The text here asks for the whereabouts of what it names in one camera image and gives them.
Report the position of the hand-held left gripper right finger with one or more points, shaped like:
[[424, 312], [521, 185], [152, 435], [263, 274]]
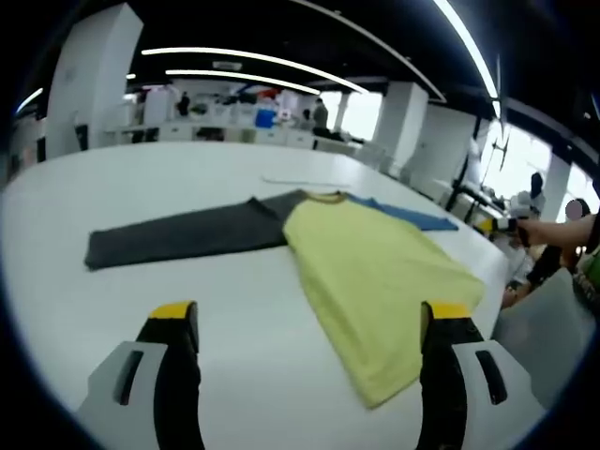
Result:
[[443, 365]]

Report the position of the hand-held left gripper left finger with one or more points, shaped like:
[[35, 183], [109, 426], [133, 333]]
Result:
[[178, 365]]

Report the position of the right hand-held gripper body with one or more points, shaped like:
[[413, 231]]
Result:
[[508, 225]]

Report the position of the yellow grey blue garment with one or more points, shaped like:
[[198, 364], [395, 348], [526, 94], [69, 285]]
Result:
[[365, 281]]

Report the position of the white template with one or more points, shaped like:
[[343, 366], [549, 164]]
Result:
[[300, 182]]

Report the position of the person's right hand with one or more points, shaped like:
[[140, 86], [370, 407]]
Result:
[[536, 232]]

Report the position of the black metal stand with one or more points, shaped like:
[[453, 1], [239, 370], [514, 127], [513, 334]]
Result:
[[469, 190]]

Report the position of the grey mesh chair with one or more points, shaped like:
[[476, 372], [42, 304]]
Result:
[[539, 337]]

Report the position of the white square pillar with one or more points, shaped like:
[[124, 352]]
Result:
[[403, 122], [94, 84]]

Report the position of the long ceiling light strip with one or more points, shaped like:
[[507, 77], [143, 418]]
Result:
[[234, 75], [187, 49], [467, 42]]

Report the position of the row of white cabinets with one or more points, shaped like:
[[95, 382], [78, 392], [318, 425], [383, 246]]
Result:
[[276, 137]]

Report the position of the small black panel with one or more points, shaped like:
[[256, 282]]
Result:
[[82, 138]]

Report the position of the blue storage bin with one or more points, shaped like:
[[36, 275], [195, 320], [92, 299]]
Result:
[[265, 118]]

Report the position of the tall white cabinet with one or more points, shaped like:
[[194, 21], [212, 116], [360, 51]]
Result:
[[157, 108]]

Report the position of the ceiling air vent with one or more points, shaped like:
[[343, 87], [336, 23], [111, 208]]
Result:
[[227, 65]]

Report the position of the short ceiling light strip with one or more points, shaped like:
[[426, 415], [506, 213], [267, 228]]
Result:
[[30, 99]]

